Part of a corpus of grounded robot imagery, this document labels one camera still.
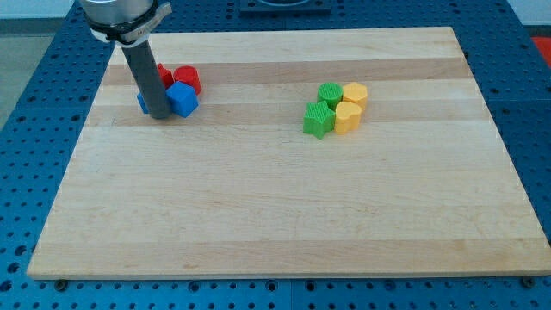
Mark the blue cube block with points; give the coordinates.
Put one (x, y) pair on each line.
(183, 99)

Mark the red cylinder block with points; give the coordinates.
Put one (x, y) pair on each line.
(187, 74)

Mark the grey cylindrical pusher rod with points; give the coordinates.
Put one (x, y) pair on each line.
(145, 73)

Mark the green cylinder block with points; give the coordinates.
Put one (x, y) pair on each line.
(331, 93)

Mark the green star block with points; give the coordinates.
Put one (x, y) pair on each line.
(318, 119)

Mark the small blue block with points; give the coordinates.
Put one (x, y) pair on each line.
(142, 104)

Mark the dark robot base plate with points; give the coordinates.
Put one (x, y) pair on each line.
(256, 7)

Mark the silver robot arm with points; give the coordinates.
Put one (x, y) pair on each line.
(127, 23)

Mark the red star block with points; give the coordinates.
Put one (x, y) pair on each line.
(165, 75)

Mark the yellow hexagon block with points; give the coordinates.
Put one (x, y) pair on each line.
(356, 93)

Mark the yellow heart block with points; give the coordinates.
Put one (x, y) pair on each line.
(348, 117)

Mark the wooden board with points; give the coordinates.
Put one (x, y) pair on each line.
(424, 187)

